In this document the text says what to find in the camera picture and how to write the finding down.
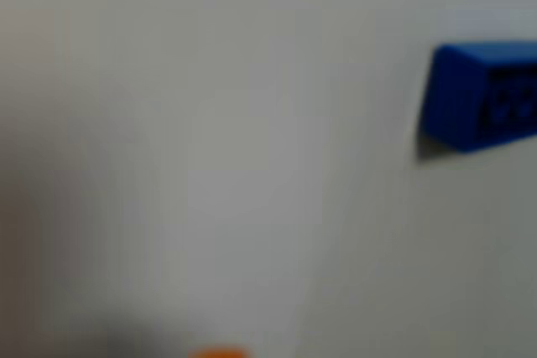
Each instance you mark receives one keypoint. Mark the blue plastic block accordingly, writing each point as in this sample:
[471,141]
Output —
[457,98]

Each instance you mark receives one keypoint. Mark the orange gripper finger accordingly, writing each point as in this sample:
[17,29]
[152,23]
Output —
[218,353]

